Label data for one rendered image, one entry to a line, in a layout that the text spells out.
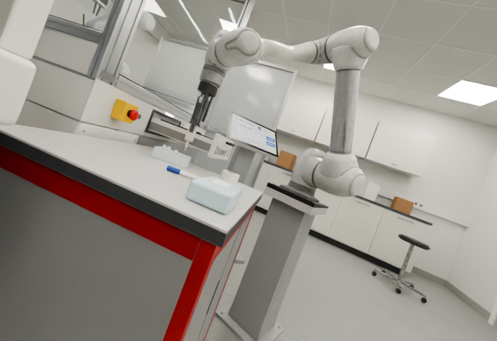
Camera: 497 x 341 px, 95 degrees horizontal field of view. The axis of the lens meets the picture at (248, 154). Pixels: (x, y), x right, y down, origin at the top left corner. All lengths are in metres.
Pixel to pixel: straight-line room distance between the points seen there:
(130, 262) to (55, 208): 0.19
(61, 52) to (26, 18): 0.53
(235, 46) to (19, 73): 0.52
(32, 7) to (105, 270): 0.44
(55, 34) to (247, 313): 1.47
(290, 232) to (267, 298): 0.36
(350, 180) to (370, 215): 3.05
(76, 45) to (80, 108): 0.21
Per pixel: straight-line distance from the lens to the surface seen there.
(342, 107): 1.12
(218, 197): 0.46
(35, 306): 0.66
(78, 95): 0.93
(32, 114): 1.05
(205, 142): 1.03
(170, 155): 0.87
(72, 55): 0.99
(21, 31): 0.50
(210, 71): 0.92
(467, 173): 5.38
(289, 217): 1.25
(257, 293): 1.41
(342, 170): 1.12
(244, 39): 0.77
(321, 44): 1.23
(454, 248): 5.39
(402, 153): 4.62
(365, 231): 4.16
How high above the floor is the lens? 0.89
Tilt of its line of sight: level
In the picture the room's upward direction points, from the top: 21 degrees clockwise
